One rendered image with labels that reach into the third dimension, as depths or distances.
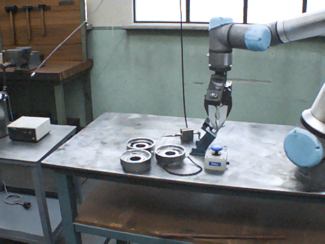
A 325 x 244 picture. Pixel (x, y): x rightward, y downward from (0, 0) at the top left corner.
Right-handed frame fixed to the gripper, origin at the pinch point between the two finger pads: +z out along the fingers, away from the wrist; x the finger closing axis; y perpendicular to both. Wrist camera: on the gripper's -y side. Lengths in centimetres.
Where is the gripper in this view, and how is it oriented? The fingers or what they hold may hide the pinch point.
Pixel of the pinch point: (217, 126)
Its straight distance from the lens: 118.4
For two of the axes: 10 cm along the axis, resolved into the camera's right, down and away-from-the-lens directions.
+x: -9.6, -0.8, 2.6
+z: 0.1, 9.4, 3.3
